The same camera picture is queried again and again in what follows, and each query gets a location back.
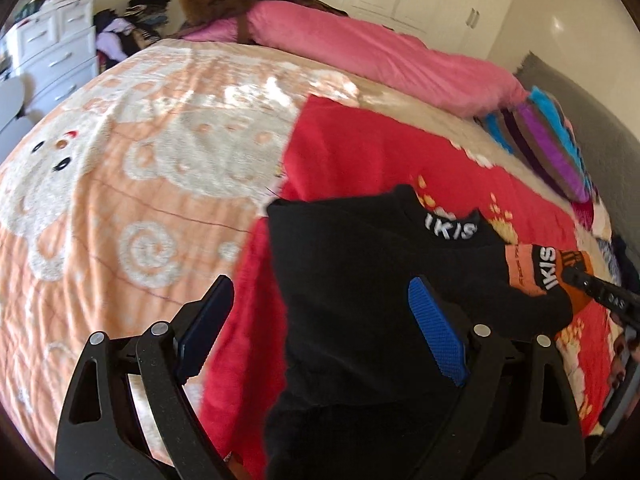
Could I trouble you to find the white drawer chest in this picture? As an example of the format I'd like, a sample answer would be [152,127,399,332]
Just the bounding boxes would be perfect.
[4,0,99,122]

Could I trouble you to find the pile of clothes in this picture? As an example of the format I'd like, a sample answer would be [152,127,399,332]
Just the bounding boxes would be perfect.
[93,0,171,73]

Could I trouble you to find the grey headboard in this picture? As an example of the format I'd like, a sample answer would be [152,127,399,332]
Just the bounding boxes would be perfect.
[515,53,640,248]

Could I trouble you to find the striped colourful pillow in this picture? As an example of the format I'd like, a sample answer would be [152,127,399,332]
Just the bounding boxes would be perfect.
[475,87,594,204]

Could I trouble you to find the pink duvet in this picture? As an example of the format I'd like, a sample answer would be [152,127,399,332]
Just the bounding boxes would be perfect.
[183,1,528,118]

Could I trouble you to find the black orange sweater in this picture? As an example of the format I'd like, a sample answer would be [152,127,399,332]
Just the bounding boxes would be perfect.
[265,185,591,479]

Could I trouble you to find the orange white fleece blanket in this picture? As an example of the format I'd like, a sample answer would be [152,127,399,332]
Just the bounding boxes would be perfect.
[1,40,359,464]

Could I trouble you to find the red floral blanket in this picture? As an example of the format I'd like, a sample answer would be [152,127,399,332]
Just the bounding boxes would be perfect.
[201,97,609,479]

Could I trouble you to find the right hand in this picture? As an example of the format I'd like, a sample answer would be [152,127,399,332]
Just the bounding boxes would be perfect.
[608,313,639,389]

